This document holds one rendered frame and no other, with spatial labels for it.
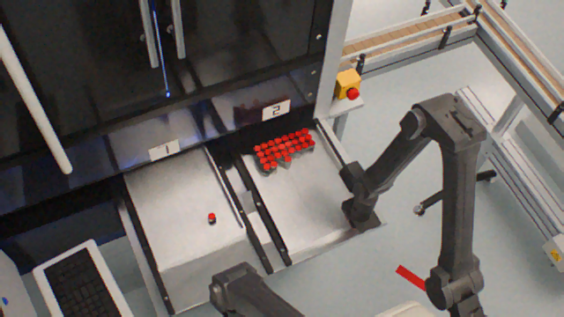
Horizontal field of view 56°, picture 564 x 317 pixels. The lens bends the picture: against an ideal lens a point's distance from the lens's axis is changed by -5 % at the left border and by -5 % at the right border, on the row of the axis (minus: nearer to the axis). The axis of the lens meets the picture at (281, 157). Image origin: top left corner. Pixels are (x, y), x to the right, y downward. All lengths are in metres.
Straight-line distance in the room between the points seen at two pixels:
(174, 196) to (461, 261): 0.86
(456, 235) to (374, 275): 1.45
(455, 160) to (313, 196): 0.71
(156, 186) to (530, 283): 1.80
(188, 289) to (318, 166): 0.53
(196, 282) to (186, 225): 0.17
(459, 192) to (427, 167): 1.80
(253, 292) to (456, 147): 0.42
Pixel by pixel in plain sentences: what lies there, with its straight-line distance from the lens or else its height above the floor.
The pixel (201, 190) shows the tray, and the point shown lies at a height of 0.88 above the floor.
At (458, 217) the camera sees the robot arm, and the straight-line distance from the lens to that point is 1.09.
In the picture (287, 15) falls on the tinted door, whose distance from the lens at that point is 1.36.
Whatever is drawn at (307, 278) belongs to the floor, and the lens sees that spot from 2.49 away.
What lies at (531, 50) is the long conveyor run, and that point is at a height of 0.94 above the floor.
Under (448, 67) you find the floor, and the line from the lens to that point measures 3.29.
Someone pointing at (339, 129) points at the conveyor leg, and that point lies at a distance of 2.26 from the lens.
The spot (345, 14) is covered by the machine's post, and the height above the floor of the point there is 1.34.
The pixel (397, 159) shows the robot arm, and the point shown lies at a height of 1.35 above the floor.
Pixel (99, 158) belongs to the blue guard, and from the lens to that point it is 1.50.
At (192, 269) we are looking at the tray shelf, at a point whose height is 0.88.
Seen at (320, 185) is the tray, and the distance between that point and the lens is 1.67.
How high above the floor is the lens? 2.34
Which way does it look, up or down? 59 degrees down
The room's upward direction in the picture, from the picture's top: 6 degrees clockwise
